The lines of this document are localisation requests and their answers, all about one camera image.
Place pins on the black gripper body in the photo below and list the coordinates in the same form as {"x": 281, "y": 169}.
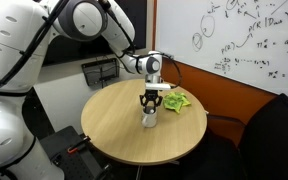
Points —
{"x": 150, "y": 94}

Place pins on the white-capped marker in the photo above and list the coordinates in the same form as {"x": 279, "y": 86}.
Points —
{"x": 151, "y": 110}

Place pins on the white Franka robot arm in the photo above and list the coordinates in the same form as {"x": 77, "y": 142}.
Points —
{"x": 7, "y": 50}

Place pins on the white ceramic mug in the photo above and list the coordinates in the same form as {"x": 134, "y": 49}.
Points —
{"x": 149, "y": 119}

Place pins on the green crumpled cloth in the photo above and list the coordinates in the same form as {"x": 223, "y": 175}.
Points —
{"x": 175, "y": 101}

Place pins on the metal table leg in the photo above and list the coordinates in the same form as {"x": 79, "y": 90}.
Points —
{"x": 139, "y": 172}

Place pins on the black clamp with orange tips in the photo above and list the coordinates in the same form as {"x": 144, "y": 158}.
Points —
{"x": 78, "y": 145}

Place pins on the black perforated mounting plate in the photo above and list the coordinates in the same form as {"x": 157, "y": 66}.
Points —
{"x": 64, "y": 150}

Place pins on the whiteboard with writing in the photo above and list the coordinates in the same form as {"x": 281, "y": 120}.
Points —
{"x": 244, "y": 40}

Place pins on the black office chair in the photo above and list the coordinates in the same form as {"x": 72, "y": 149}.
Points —
{"x": 274, "y": 146}

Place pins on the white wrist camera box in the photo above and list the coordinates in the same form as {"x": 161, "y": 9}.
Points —
{"x": 157, "y": 86}

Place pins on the black wall-mounted TV screen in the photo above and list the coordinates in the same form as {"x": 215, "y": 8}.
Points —
{"x": 140, "y": 20}

